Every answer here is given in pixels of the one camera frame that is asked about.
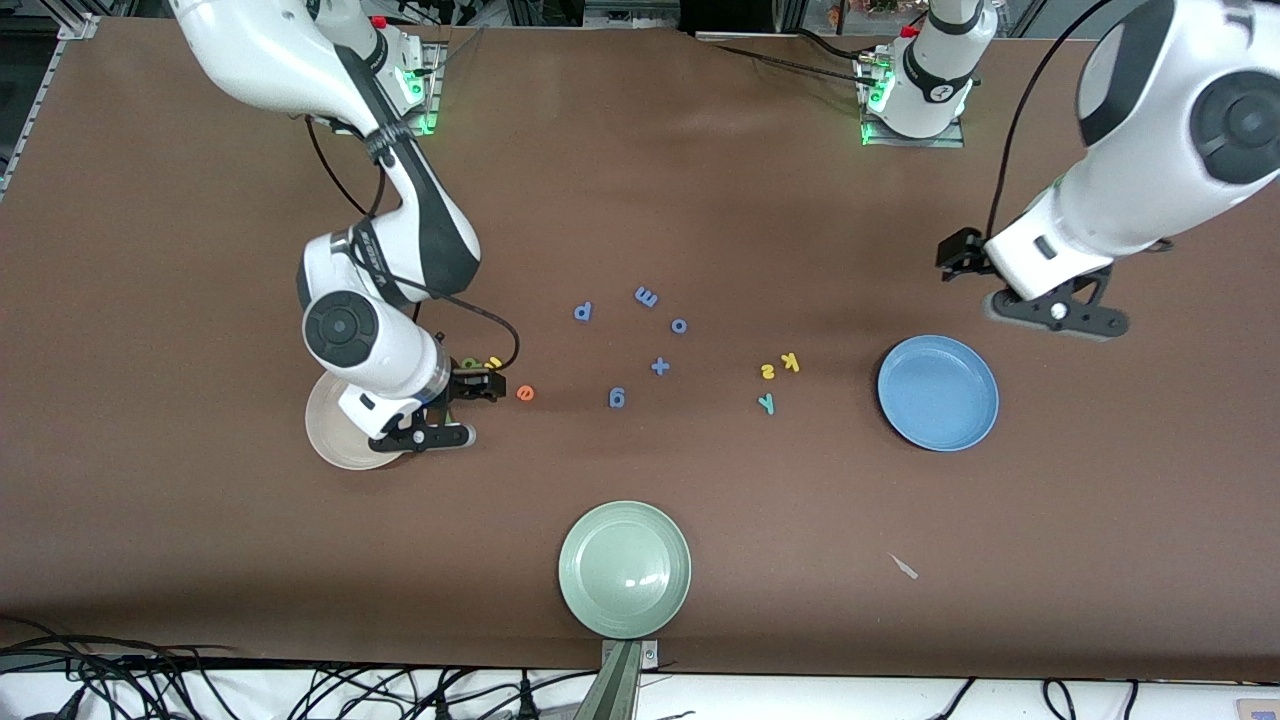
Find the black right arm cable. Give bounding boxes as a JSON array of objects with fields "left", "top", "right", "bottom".
[{"left": 303, "top": 112, "right": 521, "bottom": 376}]

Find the metal camera post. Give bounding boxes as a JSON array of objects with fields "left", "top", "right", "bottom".
[{"left": 586, "top": 640, "right": 659, "bottom": 720}]

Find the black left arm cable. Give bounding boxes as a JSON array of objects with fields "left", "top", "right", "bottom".
[{"left": 986, "top": 0, "right": 1116, "bottom": 241}]

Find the brown table cover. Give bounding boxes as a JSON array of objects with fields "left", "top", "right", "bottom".
[{"left": 0, "top": 15, "right": 1280, "bottom": 683}]

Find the aluminium frame rail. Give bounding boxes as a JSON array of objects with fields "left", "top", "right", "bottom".
[{"left": 0, "top": 12, "right": 106, "bottom": 201}]

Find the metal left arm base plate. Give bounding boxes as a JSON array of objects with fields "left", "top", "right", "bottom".
[{"left": 860, "top": 110, "right": 968, "bottom": 150}]

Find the black cable to arm base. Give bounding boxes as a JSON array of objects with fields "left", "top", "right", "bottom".
[{"left": 700, "top": 30, "right": 886, "bottom": 89}]

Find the beige brown round plate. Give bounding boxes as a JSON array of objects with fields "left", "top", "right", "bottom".
[{"left": 305, "top": 370, "right": 413, "bottom": 472}]

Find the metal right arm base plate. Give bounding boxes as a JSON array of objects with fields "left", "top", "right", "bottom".
[{"left": 400, "top": 40, "right": 446, "bottom": 137}]

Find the blue round plate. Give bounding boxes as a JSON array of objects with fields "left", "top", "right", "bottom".
[{"left": 877, "top": 335, "right": 1000, "bottom": 453}]

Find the pale green round plate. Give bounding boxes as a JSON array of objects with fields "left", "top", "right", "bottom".
[{"left": 558, "top": 501, "right": 693, "bottom": 640}]

